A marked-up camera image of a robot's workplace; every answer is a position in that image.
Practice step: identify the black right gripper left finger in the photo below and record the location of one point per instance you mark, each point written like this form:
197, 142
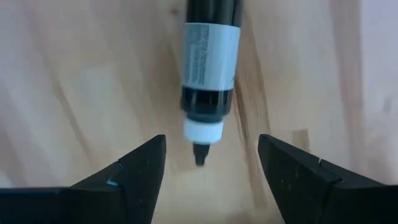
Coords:
136, 186

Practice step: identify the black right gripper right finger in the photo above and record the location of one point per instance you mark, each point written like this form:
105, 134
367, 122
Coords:
298, 189

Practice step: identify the black bottle with dark nozzle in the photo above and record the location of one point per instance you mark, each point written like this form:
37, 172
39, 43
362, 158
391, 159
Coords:
210, 62

